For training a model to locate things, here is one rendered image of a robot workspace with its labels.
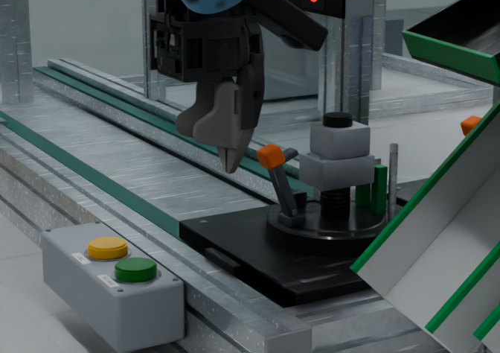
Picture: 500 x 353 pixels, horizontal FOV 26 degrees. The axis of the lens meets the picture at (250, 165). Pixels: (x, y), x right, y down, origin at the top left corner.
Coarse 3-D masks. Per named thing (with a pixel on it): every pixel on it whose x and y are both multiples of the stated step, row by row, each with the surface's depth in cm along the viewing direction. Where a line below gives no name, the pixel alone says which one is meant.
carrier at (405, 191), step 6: (420, 180) 130; (426, 180) 130; (402, 186) 128; (408, 186) 128; (414, 186) 128; (420, 186) 128; (402, 192) 126; (408, 192) 126; (414, 192) 126; (402, 198) 123; (408, 198) 123; (402, 204) 123
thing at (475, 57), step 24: (480, 0) 86; (432, 24) 85; (456, 24) 86; (480, 24) 85; (408, 48) 85; (432, 48) 81; (456, 48) 77; (480, 48) 80; (456, 72) 79; (480, 72) 75
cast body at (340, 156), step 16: (336, 112) 109; (320, 128) 107; (336, 128) 107; (352, 128) 107; (368, 128) 107; (320, 144) 108; (336, 144) 106; (352, 144) 107; (368, 144) 108; (304, 160) 108; (320, 160) 106; (336, 160) 107; (352, 160) 107; (368, 160) 108; (304, 176) 109; (320, 176) 106; (336, 176) 107; (352, 176) 108; (368, 176) 109
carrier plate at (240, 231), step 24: (216, 216) 117; (240, 216) 117; (264, 216) 117; (192, 240) 113; (216, 240) 109; (240, 240) 109; (264, 240) 109; (240, 264) 104; (264, 264) 102; (288, 264) 102; (312, 264) 102; (336, 264) 102; (264, 288) 101; (288, 288) 97; (312, 288) 97; (336, 288) 97; (360, 288) 99
